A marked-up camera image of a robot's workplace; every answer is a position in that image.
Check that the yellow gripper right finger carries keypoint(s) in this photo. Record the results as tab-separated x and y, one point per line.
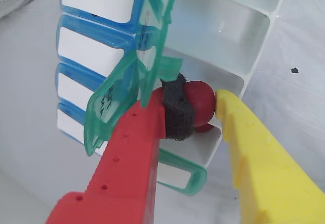
266	170

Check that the small black speck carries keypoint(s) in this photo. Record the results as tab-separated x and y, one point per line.
294	70

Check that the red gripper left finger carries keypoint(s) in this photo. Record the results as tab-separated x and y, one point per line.
127	170

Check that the blue green pill organizer box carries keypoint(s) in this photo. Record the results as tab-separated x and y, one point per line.
218	43

